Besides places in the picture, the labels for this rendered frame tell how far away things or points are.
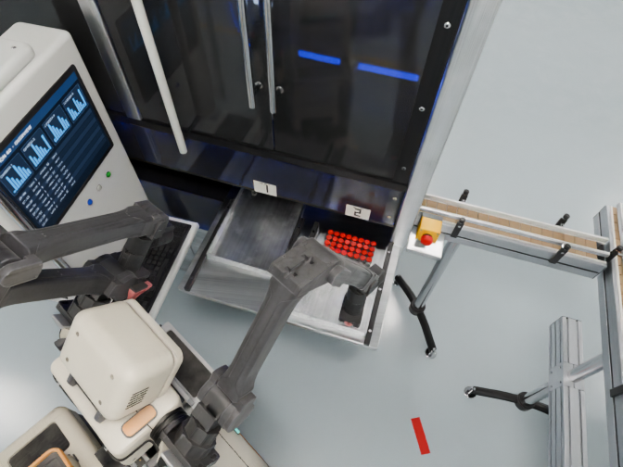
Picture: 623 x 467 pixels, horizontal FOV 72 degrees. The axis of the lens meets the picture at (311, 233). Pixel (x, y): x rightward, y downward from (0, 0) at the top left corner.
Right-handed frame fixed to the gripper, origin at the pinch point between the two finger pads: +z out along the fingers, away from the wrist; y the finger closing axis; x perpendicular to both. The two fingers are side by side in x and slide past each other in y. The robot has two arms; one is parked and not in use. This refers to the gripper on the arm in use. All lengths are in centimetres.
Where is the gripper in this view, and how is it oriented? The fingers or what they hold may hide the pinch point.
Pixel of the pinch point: (348, 323)
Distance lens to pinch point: 140.2
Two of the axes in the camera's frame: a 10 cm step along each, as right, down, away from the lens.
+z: -0.9, 6.9, 7.2
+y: 2.8, -6.8, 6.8
